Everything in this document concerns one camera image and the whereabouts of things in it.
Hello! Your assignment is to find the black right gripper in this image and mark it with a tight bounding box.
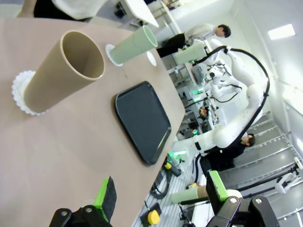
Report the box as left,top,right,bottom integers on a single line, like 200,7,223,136
181,46,216,78

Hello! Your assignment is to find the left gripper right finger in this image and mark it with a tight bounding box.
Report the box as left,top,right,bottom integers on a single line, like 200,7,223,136
205,169,283,227

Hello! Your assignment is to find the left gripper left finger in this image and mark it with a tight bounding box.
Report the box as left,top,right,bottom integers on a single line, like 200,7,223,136
48,175,117,227

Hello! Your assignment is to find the tall green cup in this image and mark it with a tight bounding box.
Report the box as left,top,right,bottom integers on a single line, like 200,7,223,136
174,43,206,65
109,25,159,65

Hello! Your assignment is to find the tall brown cup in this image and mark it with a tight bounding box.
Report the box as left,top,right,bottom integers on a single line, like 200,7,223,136
23,30,106,114

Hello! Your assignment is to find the person's right forearm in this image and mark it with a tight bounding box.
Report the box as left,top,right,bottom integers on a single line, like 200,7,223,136
17,0,36,19

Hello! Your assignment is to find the spare brown cup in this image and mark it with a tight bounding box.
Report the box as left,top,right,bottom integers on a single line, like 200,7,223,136
196,184,209,199

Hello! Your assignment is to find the black rod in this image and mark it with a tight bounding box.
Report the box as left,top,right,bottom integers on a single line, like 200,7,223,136
179,195,209,207

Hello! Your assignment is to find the person in white shirt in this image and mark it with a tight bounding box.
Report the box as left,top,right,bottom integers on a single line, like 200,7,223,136
157,23,232,58

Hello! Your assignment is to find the spare green cup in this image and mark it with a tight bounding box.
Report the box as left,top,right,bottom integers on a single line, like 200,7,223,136
170,188,199,205

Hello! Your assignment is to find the person in black clothes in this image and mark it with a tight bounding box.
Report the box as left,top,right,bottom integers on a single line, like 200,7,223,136
201,133,257,171

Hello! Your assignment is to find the grey slatted base platform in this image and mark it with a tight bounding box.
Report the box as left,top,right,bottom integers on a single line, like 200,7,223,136
132,165,214,227

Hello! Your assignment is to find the yellow button black pendant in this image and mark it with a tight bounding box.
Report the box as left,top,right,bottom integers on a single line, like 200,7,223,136
139,202,163,227

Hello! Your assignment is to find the black tripod stand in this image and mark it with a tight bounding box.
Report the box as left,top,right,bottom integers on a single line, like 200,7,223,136
236,163,303,198

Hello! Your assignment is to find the white table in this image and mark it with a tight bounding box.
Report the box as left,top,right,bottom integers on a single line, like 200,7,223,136
123,0,160,28

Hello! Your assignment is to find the white device on tripod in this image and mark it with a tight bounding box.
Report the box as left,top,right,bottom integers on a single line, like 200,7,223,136
274,172,298,194

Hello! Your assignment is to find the black plastic tray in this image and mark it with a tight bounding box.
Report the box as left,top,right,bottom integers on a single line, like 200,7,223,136
115,80,172,166

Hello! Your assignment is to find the ceiling light panel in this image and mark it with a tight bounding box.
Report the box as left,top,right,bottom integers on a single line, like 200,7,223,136
267,23,296,41

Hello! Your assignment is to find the person in beige shirt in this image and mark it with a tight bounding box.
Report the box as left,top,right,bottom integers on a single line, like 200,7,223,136
33,0,112,22

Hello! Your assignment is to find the black cable coil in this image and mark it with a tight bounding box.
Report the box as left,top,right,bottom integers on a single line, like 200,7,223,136
150,169,176,200

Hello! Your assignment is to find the black right arm hose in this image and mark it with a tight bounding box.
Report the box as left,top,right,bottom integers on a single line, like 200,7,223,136
194,46,271,166

